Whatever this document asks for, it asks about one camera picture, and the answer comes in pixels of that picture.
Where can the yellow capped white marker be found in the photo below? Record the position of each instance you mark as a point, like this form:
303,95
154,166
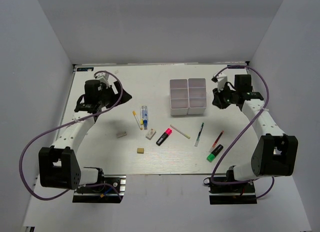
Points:
137,120

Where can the tan eraser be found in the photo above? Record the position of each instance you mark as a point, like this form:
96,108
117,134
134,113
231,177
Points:
140,150

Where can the grey white eraser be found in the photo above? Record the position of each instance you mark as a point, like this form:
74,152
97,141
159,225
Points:
121,134

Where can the green gel pen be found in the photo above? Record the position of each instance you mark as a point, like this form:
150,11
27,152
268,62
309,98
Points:
199,135

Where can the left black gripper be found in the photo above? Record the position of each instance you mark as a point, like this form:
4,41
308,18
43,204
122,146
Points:
110,89

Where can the blue table label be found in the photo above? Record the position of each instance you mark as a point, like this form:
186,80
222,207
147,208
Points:
85,69
235,66

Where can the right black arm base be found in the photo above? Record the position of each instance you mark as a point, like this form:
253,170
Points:
240,194

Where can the right blue table label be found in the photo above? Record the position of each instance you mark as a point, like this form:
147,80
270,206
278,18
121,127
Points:
235,66

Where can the left white divided container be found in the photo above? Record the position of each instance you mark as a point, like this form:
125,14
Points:
179,102

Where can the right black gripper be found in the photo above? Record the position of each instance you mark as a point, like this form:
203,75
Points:
218,101

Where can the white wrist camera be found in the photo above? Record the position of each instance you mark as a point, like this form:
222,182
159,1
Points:
220,80
103,77

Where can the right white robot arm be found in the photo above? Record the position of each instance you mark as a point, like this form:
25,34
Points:
275,153

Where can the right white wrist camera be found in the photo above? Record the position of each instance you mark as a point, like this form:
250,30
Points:
220,80

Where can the white divided container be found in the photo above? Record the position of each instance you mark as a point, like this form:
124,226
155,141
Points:
179,102
197,96

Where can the green black highlighter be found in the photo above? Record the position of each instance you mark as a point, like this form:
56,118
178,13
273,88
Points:
214,152

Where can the clear blue pen pack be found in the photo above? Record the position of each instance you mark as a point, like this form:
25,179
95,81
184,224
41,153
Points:
144,116

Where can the white chalk stick marker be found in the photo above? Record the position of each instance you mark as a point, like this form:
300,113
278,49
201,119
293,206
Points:
179,131

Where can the white boxed eraser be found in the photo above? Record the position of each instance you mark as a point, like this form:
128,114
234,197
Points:
150,134

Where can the pink black highlighter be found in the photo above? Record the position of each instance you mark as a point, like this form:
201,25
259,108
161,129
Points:
164,136

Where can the red gel pen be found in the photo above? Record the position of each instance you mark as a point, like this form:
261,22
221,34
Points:
216,141

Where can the left blue table label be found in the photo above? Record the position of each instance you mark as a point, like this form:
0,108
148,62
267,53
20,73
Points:
85,69

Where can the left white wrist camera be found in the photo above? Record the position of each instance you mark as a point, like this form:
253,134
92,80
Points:
103,77

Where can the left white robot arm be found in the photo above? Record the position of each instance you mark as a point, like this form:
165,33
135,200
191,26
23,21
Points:
58,165

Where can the right white divided container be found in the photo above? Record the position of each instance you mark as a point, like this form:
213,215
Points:
197,96

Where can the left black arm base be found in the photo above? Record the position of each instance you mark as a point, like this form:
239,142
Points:
108,190

